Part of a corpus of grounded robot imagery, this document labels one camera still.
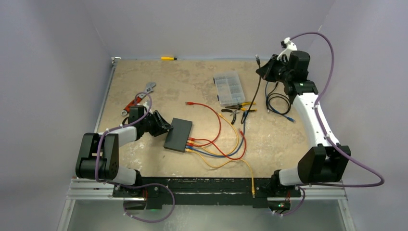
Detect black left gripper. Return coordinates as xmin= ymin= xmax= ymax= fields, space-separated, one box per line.
xmin=140 ymin=111 xmax=172 ymax=137

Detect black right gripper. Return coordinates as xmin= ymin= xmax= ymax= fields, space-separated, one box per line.
xmin=256 ymin=54 xmax=292 ymax=84

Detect black network switch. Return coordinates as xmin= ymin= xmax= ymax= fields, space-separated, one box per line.
xmin=164 ymin=118 xmax=192 ymax=153

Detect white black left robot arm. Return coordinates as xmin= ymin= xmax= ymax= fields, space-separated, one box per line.
xmin=75 ymin=105 xmax=173 ymax=197

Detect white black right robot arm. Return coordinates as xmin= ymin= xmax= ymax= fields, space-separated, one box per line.
xmin=256 ymin=51 xmax=351 ymax=196

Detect clear plastic parts box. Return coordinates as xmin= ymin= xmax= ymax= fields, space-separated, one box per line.
xmin=213 ymin=71 xmax=245 ymax=106

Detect black yellow pliers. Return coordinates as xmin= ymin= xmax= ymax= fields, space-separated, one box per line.
xmin=221 ymin=102 xmax=257 ymax=125

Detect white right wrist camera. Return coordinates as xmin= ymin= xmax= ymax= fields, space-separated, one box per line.
xmin=278 ymin=37 xmax=297 ymax=62

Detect yellow ethernet cable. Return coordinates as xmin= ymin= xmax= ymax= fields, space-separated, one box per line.
xmin=185 ymin=149 xmax=256 ymax=197
xmin=187 ymin=113 xmax=240 ymax=157

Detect red handled adjustable wrench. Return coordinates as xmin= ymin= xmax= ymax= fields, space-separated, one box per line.
xmin=121 ymin=82 xmax=156 ymax=116

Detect yellow handled screwdriver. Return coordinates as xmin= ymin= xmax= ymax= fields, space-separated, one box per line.
xmin=161 ymin=56 xmax=183 ymax=61

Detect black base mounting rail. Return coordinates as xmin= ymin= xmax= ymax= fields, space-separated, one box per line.
xmin=113 ymin=177 xmax=301 ymax=209

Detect aluminium frame rail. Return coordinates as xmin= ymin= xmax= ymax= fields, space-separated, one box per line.
xmin=66 ymin=179 xmax=347 ymax=200

